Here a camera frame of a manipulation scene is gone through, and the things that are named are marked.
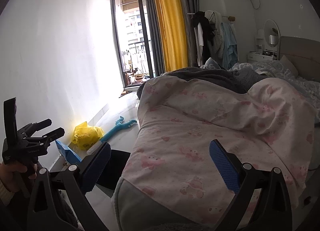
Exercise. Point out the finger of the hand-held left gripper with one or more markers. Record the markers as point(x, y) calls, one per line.
point(53, 133)
point(40, 124)

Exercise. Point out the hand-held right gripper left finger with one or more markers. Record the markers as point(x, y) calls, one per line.
point(96, 168)

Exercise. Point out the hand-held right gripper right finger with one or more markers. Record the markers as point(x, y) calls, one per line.
point(223, 166)

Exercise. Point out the black waste bin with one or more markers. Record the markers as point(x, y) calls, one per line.
point(117, 168)

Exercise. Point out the person's left forearm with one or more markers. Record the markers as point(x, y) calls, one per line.
point(5, 193)

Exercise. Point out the person's left hand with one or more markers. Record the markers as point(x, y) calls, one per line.
point(12, 174)

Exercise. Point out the blue plastic pack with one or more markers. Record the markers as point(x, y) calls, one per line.
point(67, 153)

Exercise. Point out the yellow plastic bag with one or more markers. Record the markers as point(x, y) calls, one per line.
point(86, 136)

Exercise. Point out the blue toy back scratcher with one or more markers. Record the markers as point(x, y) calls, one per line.
point(117, 128)

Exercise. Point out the person's dark clothing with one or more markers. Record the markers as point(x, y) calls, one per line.
point(66, 208)

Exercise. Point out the pink printed blanket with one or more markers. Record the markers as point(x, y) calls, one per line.
point(187, 126)

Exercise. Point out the dark grey fleece blanket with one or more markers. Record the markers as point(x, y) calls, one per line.
point(212, 76)

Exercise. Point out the small black floor object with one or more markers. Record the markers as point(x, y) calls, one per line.
point(307, 201)

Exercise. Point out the blue patterned duvet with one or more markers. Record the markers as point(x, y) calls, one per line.
point(287, 71)

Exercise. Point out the white dresser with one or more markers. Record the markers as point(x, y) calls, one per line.
point(260, 57)

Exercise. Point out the beige pillow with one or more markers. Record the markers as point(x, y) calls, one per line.
point(288, 66)

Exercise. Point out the light blue shirt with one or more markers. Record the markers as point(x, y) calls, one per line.
point(231, 46)

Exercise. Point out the balcony glass door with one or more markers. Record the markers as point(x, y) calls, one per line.
point(132, 33)

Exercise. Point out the white desktop shelf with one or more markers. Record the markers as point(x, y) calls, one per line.
point(259, 42)

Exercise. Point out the white shirt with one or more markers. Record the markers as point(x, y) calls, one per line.
point(200, 36)

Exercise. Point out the silver table lamp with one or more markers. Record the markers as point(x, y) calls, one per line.
point(272, 40)

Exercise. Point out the beige bed headboard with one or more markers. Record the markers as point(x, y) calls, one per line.
point(300, 48)

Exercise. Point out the round white mirror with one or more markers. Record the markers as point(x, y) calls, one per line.
point(272, 27)

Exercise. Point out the grey curtain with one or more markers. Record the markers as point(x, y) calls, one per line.
point(187, 1)
point(151, 21)

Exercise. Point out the clothes rack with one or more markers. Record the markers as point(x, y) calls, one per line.
point(228, 17)

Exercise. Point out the yellow curtain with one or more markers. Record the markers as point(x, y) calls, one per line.
point(170, 21)

